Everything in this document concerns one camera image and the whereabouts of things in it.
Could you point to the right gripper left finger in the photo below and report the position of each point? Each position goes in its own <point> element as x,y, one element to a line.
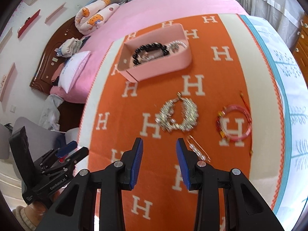
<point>74,209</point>

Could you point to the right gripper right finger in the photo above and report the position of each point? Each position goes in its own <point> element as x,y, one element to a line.
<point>244,207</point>

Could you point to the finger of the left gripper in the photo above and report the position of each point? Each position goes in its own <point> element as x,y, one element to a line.
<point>77,155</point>
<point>65,150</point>

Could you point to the gold pearl safety pin brooch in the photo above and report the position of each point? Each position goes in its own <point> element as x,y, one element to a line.
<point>195,147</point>

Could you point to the pink jewelry tray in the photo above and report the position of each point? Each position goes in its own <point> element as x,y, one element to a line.
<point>175,53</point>

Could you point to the person's left hand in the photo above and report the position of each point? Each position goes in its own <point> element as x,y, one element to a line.
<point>35,211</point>

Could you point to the white crumpled clothes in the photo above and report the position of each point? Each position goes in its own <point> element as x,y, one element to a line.
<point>49,118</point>

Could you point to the white pillow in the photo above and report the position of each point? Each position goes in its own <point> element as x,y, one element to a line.
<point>72,70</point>

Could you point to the dark wooden headboard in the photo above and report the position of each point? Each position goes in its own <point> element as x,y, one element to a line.
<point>49,62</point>

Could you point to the folded beige clothes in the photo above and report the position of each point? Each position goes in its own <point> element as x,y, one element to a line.
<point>68,48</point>

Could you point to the orange H pattern blanket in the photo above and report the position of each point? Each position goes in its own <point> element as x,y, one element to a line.
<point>227,99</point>

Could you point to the rolled bear pattern quilt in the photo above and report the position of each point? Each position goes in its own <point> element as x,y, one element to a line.
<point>91,17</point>

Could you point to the light blue patterned tablecloth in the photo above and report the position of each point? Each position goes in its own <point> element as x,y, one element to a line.
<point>292,195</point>

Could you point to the pink bed sheet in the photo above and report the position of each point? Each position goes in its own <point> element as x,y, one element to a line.
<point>128,20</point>

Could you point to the wooden desk with drawers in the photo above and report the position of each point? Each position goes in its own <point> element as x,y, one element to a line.
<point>301,49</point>

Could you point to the white lace covered furniture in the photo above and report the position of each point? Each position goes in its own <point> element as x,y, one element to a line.
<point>284,15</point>

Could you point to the red wall shelf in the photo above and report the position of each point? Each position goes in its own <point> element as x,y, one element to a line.
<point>27,23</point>

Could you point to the pink wall shelf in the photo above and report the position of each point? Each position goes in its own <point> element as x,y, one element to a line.
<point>54,12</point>

